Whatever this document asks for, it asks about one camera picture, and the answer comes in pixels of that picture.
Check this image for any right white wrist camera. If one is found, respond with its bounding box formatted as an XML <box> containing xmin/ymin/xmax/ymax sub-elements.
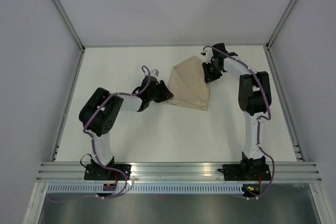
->
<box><xmin>201</xmin><ymin>48</ymin><xmax>213</xmax><ymax>63</ymax></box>

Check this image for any white slotted cable duct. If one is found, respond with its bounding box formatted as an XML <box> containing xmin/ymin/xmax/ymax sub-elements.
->
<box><xmin>47</xmin><ymin>183</ymin><xmax>244</xmax><ymax>195</ymax></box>

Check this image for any beige cloth napkin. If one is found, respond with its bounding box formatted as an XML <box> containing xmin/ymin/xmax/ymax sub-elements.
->
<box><xmin>167</xmin><ymin>56</ymin><xmax>210</xmax><ymax>111</ymax></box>

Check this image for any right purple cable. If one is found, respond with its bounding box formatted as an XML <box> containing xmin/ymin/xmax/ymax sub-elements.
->
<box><xmin>202</xmin><ymin>45</ymin><xmax>275</xmax><ymax>201</ymax></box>

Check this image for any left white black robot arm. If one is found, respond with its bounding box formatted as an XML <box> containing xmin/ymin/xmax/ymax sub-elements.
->
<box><xmin>79</xmin><ymin>76</ymin><xmax>174</xmax><ymax>180</ymax></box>

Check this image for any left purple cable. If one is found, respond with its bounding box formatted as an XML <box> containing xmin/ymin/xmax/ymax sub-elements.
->
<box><xmin>47</xmin><ymin>65</ymin><xmax>153</xmax><ymax>204</ymax></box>

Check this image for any purple cable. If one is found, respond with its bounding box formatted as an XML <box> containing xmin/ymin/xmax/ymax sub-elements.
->
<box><xmin>202</xmin><ymin>45</ymin><xmax>275</xmax><ymax>201</ymax></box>
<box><xmin>47</xmin><ymin>65</ymin><xmax>153</xmax><ymax>204</ymax></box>

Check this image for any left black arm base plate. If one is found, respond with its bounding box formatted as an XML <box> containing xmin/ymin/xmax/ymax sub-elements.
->
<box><xmin>84</xmin><ymin>163</ymin><xmax>131</xmax><ymax>181</ymax></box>

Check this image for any left aluminium frame post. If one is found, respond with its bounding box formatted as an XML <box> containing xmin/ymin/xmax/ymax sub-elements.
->
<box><xmin>51</xmin><ymin>0</ymin><xmax>85</xmax><ymax>52</ymax></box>

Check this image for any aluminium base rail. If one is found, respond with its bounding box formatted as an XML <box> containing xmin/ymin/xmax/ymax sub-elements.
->
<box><xmin>36</xmin><ymin>162</ymin><xmax>322</xmax><ymax>184</ymax></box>

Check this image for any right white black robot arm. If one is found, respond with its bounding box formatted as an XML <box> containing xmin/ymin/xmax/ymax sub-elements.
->
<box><xmin>201</xmin><ymin>43</ymin><xmax>272</xmax><ymax>181</ymax></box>

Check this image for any aluminium frame post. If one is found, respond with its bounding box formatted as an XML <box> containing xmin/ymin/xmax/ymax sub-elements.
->
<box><xmin>51</xmin><ymin>0</ymin><xmax>85</xmax><ymax>52</ymax></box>
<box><xmin>264</xmin><ymin>0</ymin><xmax>298</xmax><ymax>50</ymax></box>

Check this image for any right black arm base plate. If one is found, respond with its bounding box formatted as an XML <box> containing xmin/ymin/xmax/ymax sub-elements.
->
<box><xmin>218</xmin><ymin>164</ymin><xmax>271</xmax><ymax>182</ymax></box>

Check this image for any right aluminium frame post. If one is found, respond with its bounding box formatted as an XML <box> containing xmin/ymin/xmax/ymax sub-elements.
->
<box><xmin>264</xmin><ymin>0</ymin><xmax>298</xmax><ymax>50</ymax></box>

